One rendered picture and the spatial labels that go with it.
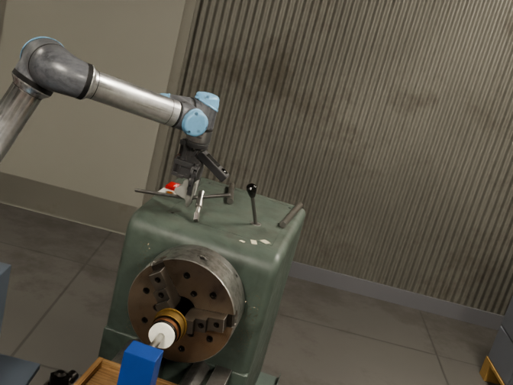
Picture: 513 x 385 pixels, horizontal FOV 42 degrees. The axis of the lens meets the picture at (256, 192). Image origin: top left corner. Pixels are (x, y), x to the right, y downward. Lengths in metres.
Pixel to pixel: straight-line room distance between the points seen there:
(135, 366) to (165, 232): 0.52
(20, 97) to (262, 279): 0.84
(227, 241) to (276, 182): 2.93
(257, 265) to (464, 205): 3.28
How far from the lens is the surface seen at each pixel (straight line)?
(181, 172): 2.10
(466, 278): 5.32
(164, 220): 2.06
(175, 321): 1.81
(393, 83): 4.83
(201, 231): 2.03
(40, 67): 1.78
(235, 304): 1.89
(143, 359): 1.64
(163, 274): 1.86
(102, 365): 1.99
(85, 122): 5.02
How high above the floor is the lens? 1.98
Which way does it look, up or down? 17 degrees down
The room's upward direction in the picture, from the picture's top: 15 degrees clockwise
